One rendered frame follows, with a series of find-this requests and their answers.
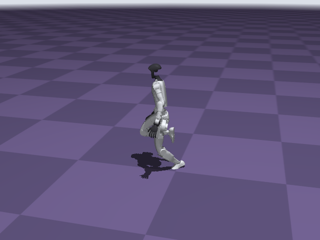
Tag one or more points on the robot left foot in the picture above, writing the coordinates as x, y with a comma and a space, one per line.
176, 166

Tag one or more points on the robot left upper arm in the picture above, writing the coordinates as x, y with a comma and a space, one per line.
158, 92

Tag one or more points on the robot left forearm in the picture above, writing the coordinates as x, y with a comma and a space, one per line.
159, 112

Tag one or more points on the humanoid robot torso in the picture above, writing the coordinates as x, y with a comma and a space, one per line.
165, 114

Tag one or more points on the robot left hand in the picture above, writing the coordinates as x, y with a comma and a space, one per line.
153, 130

